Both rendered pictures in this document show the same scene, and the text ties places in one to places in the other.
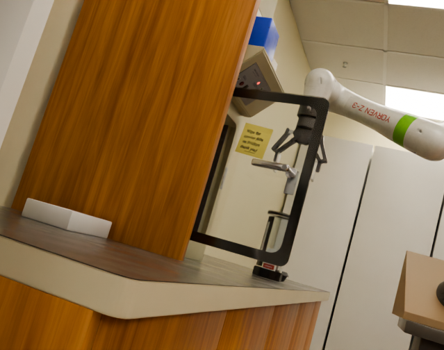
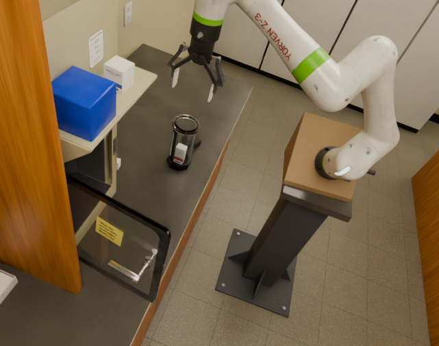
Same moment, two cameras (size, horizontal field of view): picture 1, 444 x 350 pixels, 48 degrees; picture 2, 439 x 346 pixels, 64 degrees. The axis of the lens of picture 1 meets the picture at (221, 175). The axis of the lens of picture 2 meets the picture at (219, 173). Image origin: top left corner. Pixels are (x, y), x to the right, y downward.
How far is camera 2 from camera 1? 1.27 m
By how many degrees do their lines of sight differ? 57
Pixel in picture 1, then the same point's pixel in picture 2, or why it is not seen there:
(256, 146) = (112, 236)
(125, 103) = not seen: outside the picture
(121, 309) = not seen: outside the picture
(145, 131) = (2, 223)
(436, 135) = (329, 100)
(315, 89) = (206, 9)
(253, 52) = (80, 152)
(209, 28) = (7, 156)
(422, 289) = (304, 156)
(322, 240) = not seen: outside the picture
